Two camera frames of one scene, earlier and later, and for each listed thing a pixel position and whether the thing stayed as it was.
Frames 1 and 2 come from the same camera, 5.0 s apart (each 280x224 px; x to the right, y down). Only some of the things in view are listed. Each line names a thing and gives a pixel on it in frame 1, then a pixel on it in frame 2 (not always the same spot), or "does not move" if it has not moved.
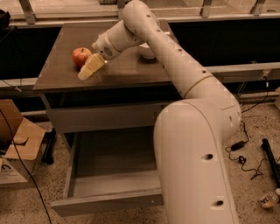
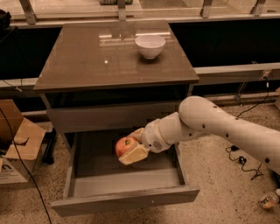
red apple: (80, 55) to (123, 144)
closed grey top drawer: (104, 117) does not move
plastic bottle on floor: (269, 200) does not move
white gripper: (102, 47) to (152, 135)
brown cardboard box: (21, 143) does not move
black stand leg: (48, 146) does not move
